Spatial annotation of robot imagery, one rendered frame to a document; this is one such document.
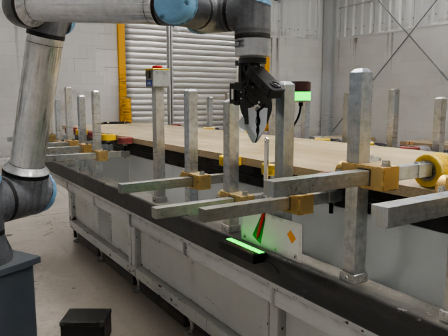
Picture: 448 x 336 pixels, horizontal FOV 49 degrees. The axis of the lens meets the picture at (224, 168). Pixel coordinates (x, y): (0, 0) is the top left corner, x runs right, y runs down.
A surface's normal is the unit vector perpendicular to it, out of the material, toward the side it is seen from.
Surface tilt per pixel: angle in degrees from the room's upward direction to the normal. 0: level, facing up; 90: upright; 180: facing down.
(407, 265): 90
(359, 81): 90
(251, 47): 90
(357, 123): 90
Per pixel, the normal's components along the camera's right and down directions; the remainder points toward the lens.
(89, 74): 0.50, 0.12
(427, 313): 0.00, -0.99
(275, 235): -0.84, 0.07
